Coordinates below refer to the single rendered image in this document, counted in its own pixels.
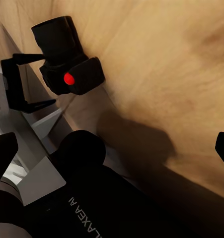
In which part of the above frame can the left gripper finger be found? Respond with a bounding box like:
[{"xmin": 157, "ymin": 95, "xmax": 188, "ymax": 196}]
[
  {"xmin": 8, "ymin": 54, "xmax": 44, "ymax": 71},
  {"xmin": 21, "ymin": 100, "xmax": 56, "ymax": 114}
]

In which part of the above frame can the digital camera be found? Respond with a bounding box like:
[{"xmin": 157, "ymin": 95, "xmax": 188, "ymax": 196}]
[{"xmin": 31, "ymin": 16, "xmax": 104, "ymax": 95}]

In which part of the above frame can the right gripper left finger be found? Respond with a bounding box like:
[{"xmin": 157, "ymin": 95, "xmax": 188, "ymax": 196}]
[{"xmin": 0, "ymin": 132, "xmax": 18, "ymax": 179}]

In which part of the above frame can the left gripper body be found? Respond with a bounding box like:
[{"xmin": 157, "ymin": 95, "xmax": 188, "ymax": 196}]
[{"xmin": 0, "ymin": 59, "xmax": 24, "ymax": 111}]

